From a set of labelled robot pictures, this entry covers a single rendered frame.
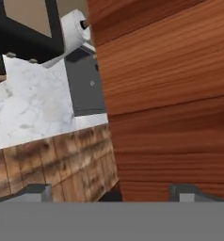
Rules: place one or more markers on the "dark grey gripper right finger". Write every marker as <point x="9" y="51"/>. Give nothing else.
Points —
<point x="187" y="192"/>

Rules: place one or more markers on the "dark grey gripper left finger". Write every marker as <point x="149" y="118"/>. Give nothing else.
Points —
<point x="38" y="192"/>

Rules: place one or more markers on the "rustic wooden cabinet front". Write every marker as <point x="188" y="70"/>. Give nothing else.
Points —
<point x="60" y="163"/>

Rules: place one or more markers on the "grey toaster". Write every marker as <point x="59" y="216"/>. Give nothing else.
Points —
<point x="85" y="81"/>

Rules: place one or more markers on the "white paper towel roll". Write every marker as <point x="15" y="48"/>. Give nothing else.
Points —
<point x="72" y="34"/>

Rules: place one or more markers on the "black microwave oven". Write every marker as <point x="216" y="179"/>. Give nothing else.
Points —
<point x="23" y="28"/>

